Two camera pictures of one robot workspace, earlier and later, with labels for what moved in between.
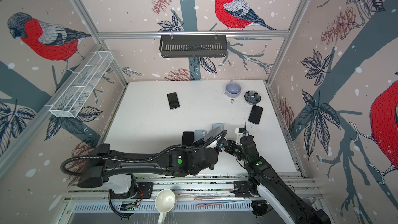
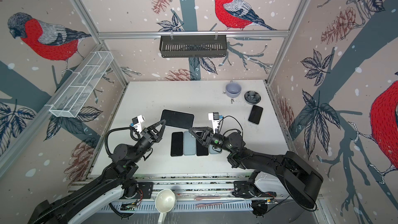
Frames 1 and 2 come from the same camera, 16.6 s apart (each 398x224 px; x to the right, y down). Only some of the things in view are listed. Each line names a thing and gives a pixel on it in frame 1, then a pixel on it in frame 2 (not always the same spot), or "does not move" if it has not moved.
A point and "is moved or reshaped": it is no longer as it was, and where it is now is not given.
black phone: (188, 138) -> (176, 148)
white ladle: (165, 200) does not move
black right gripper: (230, 148) -> (209, 138)
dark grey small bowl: (252, 97) does not move
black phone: (173, 100) -> (178, 119)
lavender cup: (233, 89) does not move
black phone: (255, 114) does not move
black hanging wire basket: (193, 45) does not move
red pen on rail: (208, 204) does not move
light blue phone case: (199, 134) is moved or reshaped
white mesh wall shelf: (82, 83) does not move
